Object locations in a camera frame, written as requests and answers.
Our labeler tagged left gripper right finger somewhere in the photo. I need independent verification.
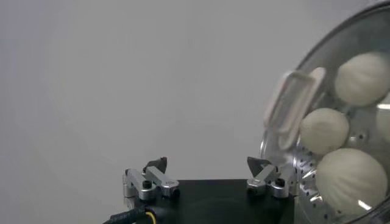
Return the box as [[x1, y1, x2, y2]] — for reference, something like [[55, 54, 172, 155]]
[[246, 156, 301, 199]]

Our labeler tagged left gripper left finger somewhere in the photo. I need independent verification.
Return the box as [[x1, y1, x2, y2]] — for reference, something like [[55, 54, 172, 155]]
[[121, 156, 180, 208]]

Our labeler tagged white steamed baozi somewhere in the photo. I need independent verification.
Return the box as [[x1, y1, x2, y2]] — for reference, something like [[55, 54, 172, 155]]
[[300, 108, 350, 156], [334, 51, 390, 107], [316, 148, 388, 216]]

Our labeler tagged perforated steel steamer basket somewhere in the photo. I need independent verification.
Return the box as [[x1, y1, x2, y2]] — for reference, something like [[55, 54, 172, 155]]
[[292, 5, 390, 224]]

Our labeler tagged round glass pot lid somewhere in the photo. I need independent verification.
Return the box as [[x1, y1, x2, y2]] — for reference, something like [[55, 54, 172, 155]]
[[260, 1, 390, 224]]

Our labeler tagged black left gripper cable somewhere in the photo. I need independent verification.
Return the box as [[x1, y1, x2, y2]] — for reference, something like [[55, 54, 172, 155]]
[[102, 206, 157, 224]]

